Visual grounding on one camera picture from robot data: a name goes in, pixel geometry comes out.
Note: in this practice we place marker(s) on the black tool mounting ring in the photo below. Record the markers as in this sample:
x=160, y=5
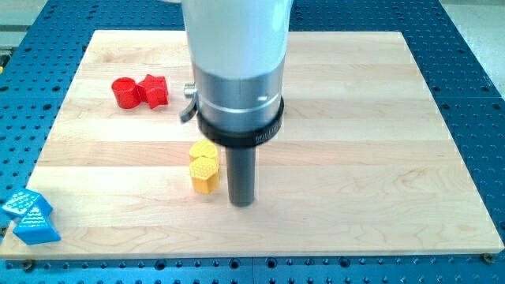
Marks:
x=248, y=139

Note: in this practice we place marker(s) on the yellow hexagon block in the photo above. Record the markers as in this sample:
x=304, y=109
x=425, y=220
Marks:
x=204, y=173

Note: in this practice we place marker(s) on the red cylinder block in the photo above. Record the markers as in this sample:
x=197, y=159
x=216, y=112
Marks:
x=125, y=92

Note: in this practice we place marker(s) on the yellow round block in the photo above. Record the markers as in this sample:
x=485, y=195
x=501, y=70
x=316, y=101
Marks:
x=204, y=148

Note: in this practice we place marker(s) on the blue triangle block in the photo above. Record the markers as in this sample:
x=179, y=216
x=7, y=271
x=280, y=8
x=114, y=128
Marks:
x=36, y=227

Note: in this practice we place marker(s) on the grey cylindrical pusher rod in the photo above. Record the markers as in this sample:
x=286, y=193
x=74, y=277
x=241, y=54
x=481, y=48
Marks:
x=240, y=165

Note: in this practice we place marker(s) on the blue square block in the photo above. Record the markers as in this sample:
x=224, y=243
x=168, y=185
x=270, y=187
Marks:
x=22, y=201

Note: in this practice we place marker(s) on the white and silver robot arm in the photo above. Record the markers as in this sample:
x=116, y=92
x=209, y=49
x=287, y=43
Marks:
x=237, y=49

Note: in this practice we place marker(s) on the light wooden board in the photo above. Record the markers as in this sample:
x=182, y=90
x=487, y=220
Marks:
x=364, y=163

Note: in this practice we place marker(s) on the red star block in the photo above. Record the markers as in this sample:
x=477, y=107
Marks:
x=153, y=90

